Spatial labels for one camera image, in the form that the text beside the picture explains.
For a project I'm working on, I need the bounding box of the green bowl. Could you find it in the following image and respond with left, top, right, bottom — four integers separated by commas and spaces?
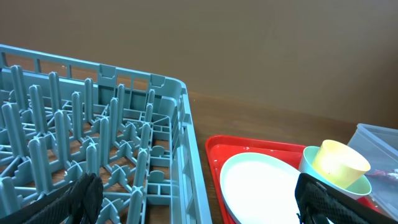
298, 146, 372, 200

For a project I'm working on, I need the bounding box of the red serving tray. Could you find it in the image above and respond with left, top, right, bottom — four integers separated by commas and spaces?
205, 134, 382, 224

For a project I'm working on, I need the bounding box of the clear plastic waste bin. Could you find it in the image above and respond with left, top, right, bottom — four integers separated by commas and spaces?
348, 123, 397, 219

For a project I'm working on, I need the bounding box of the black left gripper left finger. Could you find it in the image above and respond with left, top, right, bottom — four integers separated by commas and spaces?
1, 173, 103, 224

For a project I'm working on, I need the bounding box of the yellow cup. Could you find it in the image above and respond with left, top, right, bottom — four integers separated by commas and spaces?
312, 139, 371, 189

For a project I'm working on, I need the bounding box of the grey dishwasher rack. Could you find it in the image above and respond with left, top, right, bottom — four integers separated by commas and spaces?
1, 45, 211, 223

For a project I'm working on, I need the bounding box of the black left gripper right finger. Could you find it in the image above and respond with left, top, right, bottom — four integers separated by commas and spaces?
295, 173, 397, 224

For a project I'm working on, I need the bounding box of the red snack wrapper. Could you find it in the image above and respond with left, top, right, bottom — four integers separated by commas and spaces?
366, 169, 398, 182

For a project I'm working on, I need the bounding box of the large light blue plate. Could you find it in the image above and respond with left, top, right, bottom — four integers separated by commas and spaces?
220, 152, 300, 224

